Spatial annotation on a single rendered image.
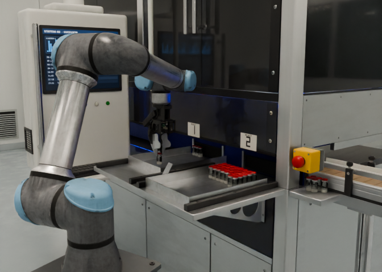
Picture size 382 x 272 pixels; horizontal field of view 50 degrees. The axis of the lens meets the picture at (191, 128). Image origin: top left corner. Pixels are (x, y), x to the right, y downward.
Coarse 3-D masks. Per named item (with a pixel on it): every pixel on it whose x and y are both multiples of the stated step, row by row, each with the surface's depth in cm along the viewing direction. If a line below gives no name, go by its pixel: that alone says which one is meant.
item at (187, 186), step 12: (192, 168) 156; (204, 168) 159; (156, 180) 146; (168, 180) 149; (180, 180) 152; (192, 180) 152; (204, 180) 152; (216, 180) 152; (264, 180) 142; (168, 192) 132; (180, 192) 127; (192, 192) 138; (204, 192) 138; (216, 192) 130; (228, 192) 133
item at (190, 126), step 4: (188, 124) 183; (192, 124) 181; (196, 124) 179; (188, 128) 184; (192, 128) 181; (196, 128) 179; (188, 132) 184; (192, 132) 181; (196, 132) 179; (196, 136) 179
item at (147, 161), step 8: (152, 152) 184; (168, 152) 190; (176, 152) 192; (184, 152) 195; (128, 160) 177; (136, 160) 171; (144, 160) 182; (152, 160) 182; (168, 160) 182; (176, 160) 182; (184, 160) 182; (192, 160) 182; (200, 160) 168; (208, 160) 171; (216, 160) 174; (224, 160) 176; (144, 168) 167; (152, 168) 162; (160, 168) 157; (176, 168) 161
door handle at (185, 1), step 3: (183, 0) 168; (186, 0) 167; (183, 3) 168; (186, 3) 167; (183, 6) 168; (186, 6) 168; (186, 9) 168; (186, 12) 168; (186, 15) 168; (186, 18) 168; (186, 21) 168; (186, 24) 169; (186, 27) 169; (189, 27) 170; (186, 30) 169; (186, 33) 169
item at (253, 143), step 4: (240, 136) 157; (244, 136) 155; (248, 136) 153; (252, 136) 152; (256, 136) 150; (240, 140) 157; (244, 140) 155; (248, 140) 154; (252, 140) 152; (256, 140) 150; (240, 144) 157; (244, 144) 156; (248, 144) 154; (252, 144) 152; (244, 148) 156; (248, 148) 154; (252, 148) 152
